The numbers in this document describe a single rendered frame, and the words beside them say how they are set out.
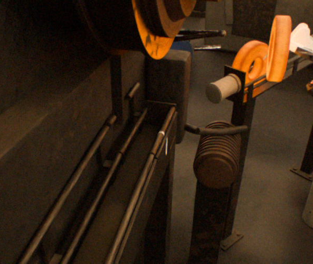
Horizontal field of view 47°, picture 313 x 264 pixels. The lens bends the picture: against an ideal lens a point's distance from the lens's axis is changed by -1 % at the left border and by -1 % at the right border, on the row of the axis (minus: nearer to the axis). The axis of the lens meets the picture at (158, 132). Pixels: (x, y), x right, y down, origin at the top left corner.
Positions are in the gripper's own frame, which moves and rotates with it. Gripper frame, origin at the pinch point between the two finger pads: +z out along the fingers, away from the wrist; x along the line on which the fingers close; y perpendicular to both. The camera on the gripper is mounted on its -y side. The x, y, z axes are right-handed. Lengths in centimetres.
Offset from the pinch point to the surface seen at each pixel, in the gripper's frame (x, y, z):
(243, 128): -7.1, -28.5, -3.2
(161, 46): 32.6, 0.0, 22.3
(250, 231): -24, -79, -29
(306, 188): -58, -72, -53
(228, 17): -242, -53, 9
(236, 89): -9.3, -18.9, 3.3
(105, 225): 48, -26, 20
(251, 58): -15.3, -10.9, 2.6
